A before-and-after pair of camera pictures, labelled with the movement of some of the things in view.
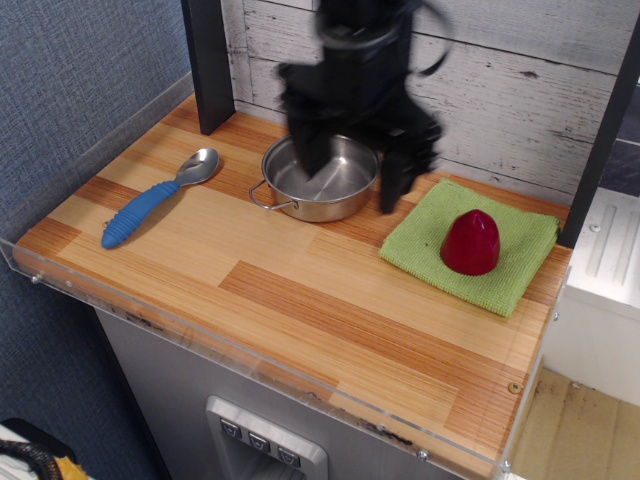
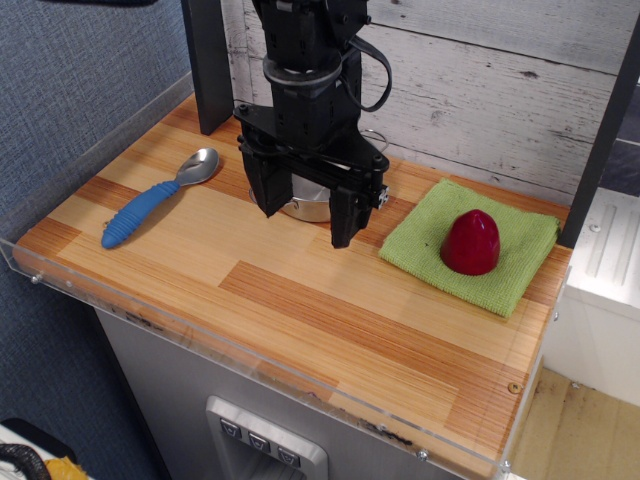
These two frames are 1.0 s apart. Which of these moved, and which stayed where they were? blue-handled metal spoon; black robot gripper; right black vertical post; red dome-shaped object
Moved: black robot gripper
Stayed: red dome-shaped object; right black vertical post; blue-handled metal spoon
